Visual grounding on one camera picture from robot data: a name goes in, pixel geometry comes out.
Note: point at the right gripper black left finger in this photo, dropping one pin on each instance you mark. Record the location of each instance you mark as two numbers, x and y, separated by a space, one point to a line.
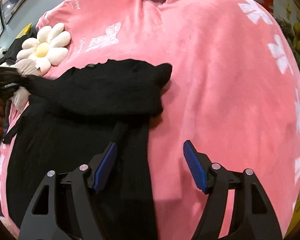
64 205

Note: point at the black garment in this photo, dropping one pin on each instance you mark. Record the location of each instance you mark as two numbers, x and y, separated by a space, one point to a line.
73 118

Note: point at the dark clothes pile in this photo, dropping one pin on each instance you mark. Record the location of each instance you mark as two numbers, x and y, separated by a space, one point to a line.
10 56

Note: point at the beige plush toy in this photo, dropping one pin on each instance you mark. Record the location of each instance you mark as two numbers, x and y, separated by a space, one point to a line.
25 67

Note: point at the white daisy flower pillow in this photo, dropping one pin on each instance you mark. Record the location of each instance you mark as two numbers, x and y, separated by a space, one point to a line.
48 48

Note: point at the pink fleece blanket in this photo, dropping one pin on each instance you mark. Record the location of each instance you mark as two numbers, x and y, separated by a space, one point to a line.
224 154

